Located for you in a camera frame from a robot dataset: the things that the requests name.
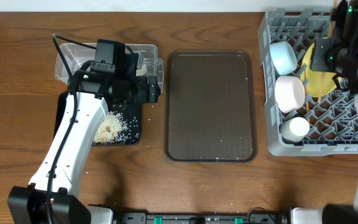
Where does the white napkin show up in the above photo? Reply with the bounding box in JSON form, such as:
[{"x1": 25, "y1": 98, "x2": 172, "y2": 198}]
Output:
[{"x1": 136, "y1": 64, "x2": 147, "y2": 77}]

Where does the yellow plate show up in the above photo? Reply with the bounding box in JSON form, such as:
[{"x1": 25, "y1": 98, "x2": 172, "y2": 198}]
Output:
[{"x1": 300, "y1": 44, "x2": 337, "y2": 98}]

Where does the light blue bowl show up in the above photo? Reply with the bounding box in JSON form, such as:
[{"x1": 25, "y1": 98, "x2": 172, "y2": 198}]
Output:
[{"x1": 269, "y1": 41, "x2": 297, "y2": 75}]

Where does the rice food scraps pile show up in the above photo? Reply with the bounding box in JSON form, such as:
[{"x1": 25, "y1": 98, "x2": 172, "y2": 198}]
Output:
[{"x1": 92, "y1": 110, "x2": 141, "y2": 146}]

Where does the pink bowl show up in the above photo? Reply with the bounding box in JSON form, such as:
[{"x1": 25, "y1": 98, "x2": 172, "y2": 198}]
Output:
[{"x1": 274, "y1": 76, "x2": 305, "y2": 113}]

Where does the white plastic cup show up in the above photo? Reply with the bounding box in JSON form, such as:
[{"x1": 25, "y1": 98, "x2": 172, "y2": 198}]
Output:
[{"x1": 280, "y1": 117, "x2": 310, "y2": 143}]

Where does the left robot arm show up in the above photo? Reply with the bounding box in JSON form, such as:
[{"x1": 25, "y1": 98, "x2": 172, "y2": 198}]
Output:
[{"x1": 7, "y1": 49, "x2": 163, "y2": 223}]

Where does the black waste tray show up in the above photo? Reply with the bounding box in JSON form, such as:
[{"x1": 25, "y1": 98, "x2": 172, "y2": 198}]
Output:
[{"x1": 53, "y1": 90, "x2": 142, "y2": 146}]

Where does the grey dishwasher rack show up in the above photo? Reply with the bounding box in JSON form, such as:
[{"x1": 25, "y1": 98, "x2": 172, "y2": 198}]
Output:
[{"x1": 258, "y1": 9, "x2": 358, "y2": 156}]

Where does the clear plastic waste bin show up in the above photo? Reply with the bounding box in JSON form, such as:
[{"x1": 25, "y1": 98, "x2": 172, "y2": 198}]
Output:
[{"x1": 54, "y1": 43, "x2": 164, "y2": 91}]

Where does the dark brown serving tray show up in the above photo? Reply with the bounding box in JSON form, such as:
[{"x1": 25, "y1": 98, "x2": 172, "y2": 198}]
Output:
[{"x1": 164, "y1": 50, "x2": 258, "y2": 162}]

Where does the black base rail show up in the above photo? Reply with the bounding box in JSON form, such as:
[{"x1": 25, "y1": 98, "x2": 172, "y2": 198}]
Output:
[{"x1": 88, "y1": 212, "x2": 291, "y2": 224}]

